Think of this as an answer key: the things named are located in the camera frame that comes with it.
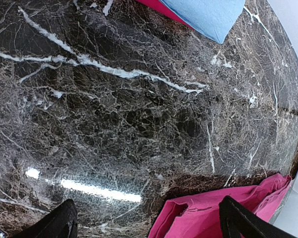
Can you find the pink trousers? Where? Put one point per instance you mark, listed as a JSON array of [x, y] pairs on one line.
[[198, 216]]

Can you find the folded red garment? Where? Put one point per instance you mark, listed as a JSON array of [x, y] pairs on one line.
[[161, 8]]

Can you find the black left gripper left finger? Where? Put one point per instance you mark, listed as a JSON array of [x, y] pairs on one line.
[[59, 223]]

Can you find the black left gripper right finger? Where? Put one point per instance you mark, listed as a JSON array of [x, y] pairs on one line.
[[237, 222]]

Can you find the folded light blue shirt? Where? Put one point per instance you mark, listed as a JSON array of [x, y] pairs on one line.
[[212, 18]]

